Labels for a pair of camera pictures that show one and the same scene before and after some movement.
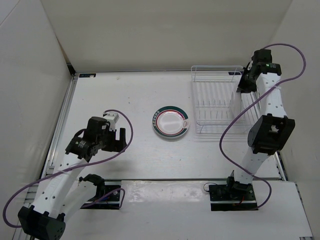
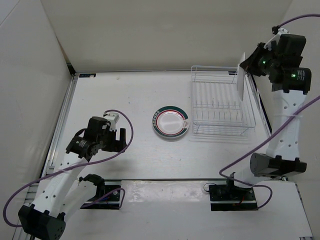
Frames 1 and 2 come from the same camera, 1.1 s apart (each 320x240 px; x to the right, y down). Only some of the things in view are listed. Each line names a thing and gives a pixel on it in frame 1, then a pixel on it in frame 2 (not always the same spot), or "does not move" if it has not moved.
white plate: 236,104 → 241,78
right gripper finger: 242,86 → 251,64
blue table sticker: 87,75 does not move
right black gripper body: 251,86 → 267,60
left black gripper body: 111,144 does not move
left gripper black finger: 122,143 does not move
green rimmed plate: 170,121 does not move
